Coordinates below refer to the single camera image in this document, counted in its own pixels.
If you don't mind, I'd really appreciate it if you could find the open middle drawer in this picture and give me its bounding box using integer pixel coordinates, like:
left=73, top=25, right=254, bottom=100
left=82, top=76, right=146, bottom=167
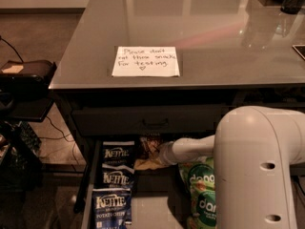
left=81, top=138, right=191, bottom=229

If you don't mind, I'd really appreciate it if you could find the black floor cable left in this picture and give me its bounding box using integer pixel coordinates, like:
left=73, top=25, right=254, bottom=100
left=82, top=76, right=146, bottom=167
left=37, top=115, right=80, bottom=165

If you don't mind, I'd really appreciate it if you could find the black mesh cup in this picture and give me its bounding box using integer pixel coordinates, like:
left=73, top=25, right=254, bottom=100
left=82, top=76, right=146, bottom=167
left=280, top=0, right=305, bottom=14

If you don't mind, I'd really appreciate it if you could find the blue Kettle chip bag middle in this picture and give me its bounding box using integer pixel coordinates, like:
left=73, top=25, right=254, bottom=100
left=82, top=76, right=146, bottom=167
left=102, top=164, right=134, bottom=188

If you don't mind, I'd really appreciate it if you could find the dark crate on floor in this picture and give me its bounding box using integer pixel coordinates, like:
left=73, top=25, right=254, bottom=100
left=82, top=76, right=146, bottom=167
left=0, top=121, right=42, bottom=192

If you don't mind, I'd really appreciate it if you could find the green Dang bag front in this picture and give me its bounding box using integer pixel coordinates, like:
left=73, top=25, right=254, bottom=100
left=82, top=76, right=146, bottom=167
left=187, top=183, right=216, bottom=229

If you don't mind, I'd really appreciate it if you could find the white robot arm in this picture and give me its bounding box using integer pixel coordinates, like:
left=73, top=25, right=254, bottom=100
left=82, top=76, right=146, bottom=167
left=159, top=106, right=305, bottom=229

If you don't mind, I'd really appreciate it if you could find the dark phone on counter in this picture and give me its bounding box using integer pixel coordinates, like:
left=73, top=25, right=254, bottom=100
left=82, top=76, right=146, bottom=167
left=293, top=45, right=305, bottom=60

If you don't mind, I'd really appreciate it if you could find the blue kettle chip bag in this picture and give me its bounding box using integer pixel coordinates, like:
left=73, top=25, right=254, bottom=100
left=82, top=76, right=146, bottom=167
left=102, top=164, right=134, bottom=188
left=91, top=188, right=132, bottom=229
left=102, top=141, right=134, bottom=168

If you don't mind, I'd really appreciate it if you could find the green dang bag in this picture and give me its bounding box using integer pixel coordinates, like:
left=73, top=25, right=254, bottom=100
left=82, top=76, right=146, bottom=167
left=178, top=157, right=214, bottom=192
left=187, top=183, right=216, bottom=229

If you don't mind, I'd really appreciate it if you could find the white handwritten paper note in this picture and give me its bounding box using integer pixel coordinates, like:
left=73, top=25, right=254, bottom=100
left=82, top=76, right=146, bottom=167
left=112, top=46, right=180, bottom=77

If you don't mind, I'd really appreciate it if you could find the black chair with label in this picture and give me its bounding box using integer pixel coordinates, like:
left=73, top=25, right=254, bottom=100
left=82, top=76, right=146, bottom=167
left=0, top=60, right=57, bottom=122

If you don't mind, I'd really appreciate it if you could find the blue Kettle chip bag rear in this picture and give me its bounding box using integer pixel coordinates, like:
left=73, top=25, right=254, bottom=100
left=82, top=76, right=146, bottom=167
left=102, top=141, right=134, bottom=168

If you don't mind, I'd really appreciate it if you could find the brown chip bag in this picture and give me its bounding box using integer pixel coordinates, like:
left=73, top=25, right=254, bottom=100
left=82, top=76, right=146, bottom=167
left=133, top=135, right=166, bottom=171

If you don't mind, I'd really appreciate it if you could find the green Dang bag middle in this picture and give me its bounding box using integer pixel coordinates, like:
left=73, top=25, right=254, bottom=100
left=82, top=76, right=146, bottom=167
left=178, top=157, right=214, bottom=192

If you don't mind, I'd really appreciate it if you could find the blue Kettle chip bag front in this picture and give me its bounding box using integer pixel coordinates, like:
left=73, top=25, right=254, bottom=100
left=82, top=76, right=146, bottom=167
left=91, top=188, right=132, bottom=229

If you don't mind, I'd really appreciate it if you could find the top left drawer front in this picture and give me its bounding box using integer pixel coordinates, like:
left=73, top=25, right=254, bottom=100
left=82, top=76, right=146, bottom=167
left=71, top=104, right=231, bottom=136

